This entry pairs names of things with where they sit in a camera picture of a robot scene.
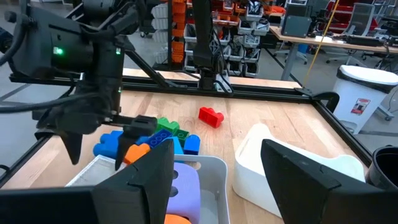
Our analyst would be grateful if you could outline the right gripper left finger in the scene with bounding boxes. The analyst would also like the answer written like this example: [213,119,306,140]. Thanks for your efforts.
[91,138,175,224]

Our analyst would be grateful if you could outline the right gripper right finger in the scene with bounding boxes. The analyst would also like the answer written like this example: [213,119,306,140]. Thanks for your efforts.
[261,139,341,224]

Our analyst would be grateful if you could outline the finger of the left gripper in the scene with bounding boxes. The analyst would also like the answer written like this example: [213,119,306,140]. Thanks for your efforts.
[114,114,159,171]
[60,130,84,166]

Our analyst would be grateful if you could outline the dark blue brick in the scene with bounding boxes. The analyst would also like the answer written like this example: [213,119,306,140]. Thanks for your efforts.
[146,129,174,149]

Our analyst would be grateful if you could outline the orange toy block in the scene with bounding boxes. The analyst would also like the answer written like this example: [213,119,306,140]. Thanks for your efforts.
[123,142,152,165]

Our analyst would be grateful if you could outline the green toy block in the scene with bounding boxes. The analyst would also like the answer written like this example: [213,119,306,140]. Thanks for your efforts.
[155,117,180,134]

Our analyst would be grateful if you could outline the large blue toy block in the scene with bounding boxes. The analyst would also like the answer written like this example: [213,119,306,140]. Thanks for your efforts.
[92,129,125,159]

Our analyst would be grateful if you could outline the light blue toy block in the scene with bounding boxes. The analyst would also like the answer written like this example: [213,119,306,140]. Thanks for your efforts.
[169,136,185,156]

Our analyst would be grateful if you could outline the small dark green brick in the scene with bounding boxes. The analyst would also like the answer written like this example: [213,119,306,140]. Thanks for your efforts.
[174,129,190,147]

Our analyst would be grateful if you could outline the white plastic bin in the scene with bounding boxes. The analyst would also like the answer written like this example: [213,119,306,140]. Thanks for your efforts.
[232,123,366,218]

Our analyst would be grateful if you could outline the red toy brick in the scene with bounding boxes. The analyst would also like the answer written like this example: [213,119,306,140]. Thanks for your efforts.
[198,106,224,129]

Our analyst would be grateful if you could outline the purple foam die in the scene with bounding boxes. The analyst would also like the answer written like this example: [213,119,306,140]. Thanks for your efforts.
[166,161,202,224]

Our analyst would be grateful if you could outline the grey plastic bin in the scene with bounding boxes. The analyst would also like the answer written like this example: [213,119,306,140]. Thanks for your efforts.
[174,154,231,224]

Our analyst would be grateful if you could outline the black bucket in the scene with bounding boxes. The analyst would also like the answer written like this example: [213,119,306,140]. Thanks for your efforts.
[365,144,398,190]

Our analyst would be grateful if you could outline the white trash can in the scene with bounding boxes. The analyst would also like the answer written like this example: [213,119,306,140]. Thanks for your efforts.
[332,64,398,135]

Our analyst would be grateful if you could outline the wooden desk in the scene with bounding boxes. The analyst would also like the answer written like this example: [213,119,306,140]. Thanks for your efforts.
[269,26,398,82]

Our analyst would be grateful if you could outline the storage shelf with bins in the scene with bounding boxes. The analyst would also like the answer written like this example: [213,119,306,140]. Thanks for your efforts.
[152,0,280,78]

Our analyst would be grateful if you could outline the black computer case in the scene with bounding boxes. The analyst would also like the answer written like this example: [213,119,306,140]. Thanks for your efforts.
[280,3,313,39]

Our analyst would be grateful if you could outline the red cabinet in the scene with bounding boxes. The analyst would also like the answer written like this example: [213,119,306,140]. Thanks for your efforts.
[323,0,382,34]

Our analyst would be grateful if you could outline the grey mesh office chair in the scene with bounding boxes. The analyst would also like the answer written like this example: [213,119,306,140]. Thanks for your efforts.
[325,2,379,65]

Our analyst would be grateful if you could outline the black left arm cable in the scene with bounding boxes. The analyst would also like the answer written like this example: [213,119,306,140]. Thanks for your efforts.
[0,92,109,114]

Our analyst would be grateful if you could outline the yellow hanging cable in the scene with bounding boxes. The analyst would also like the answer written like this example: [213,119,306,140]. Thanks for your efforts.
[302,0,340,88]

